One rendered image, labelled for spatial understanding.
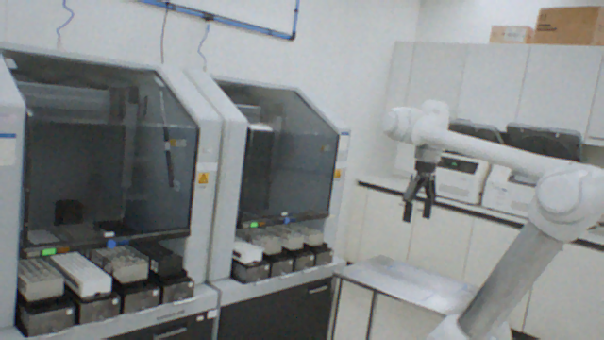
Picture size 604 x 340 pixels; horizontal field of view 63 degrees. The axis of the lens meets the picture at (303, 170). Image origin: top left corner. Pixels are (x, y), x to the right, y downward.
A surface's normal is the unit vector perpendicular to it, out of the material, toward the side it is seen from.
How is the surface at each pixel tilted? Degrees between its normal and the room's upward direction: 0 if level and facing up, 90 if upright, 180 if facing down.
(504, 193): 90
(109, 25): 90
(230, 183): 90
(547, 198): 82
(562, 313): 90
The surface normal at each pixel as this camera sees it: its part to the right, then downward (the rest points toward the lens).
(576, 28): -0.71, 0.01
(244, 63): 0.72, 0.20
